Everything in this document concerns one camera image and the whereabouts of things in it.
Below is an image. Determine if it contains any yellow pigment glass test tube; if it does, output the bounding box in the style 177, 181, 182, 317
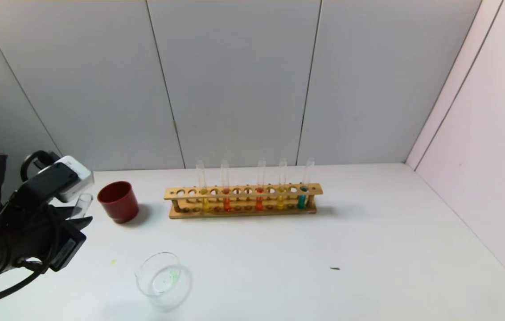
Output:
196, 160, 210, 213
276, 157, 287, 210

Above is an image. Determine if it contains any blue pigment glass test tube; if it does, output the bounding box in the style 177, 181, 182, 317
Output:
297, 157, 315, 209
70, 193, 94, 220

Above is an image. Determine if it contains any wooden test tube rack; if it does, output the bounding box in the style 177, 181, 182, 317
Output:
164, 183, 324, 219

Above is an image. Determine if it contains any orange pigment glass test tube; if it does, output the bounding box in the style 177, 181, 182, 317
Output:
221, 160, 231, 212
255, 157, 267, 211

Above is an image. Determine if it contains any clear glass beaker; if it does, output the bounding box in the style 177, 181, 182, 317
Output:
135, 251, 183, 298

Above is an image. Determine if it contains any red plastic cup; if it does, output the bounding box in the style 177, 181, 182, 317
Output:
98, 181, 140, 224

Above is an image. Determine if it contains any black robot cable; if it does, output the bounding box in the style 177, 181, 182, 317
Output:
0, 151, 59, 309

